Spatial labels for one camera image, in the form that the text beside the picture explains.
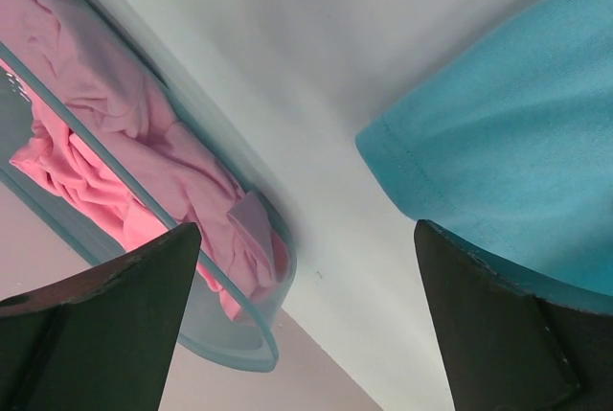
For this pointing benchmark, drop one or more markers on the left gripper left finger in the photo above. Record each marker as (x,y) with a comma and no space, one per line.
(102,339)

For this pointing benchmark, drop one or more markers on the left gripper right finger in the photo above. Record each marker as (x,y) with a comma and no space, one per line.
(512,338)

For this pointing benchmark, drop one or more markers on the teal t shirt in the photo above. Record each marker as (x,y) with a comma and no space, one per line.
(510,145)

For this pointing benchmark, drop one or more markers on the pink crumpled t shirt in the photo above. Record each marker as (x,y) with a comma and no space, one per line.
(68,48)

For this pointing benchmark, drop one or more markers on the grey plastic basket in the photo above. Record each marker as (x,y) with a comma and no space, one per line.
(97,145)

